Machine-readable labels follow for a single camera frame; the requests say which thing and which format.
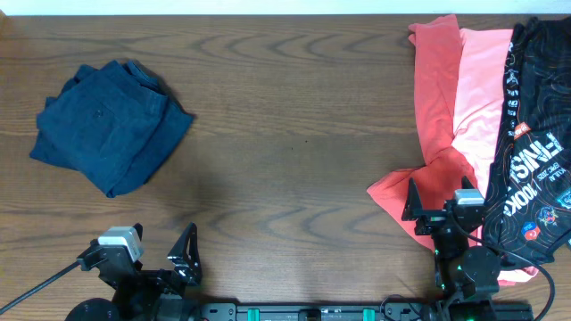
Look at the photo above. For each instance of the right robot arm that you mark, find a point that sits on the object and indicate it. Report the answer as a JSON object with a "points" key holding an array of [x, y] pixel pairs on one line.
{"points": [[467, 275]]}

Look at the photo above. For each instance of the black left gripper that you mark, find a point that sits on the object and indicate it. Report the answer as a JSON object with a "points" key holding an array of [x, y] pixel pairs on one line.
{"points": [[189, 275]]}

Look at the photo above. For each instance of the pink coral t-shirt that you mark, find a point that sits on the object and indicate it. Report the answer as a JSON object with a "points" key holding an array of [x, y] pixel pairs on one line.
{"points": [[479, 98]]}

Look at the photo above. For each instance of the red orange t-shirt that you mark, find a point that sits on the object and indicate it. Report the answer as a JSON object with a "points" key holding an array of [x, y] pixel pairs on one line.
{"points": [[438, 50]]}

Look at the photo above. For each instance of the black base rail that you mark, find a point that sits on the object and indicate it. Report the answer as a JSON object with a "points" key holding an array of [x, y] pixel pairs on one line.
{"points": [[391, 310]]}

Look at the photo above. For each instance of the folded navy shorts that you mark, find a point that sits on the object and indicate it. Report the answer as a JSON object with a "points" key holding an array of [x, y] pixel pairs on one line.
{"points": [[100, 122]]}

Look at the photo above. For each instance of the navy blue shorts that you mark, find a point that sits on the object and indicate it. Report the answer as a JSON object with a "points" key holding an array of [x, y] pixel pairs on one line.
{"points": [[171, 130]]}

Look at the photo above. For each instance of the black printed t-shirt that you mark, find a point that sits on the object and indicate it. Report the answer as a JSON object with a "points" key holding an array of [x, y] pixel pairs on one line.
{"points": [[528, 195]]}

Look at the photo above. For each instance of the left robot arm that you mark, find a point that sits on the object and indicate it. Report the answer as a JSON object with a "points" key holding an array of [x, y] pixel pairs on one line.
{"points": [[141, 294]]}

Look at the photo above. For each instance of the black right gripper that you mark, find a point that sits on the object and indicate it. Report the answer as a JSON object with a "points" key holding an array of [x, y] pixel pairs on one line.
{"points": [[414, 209]]}

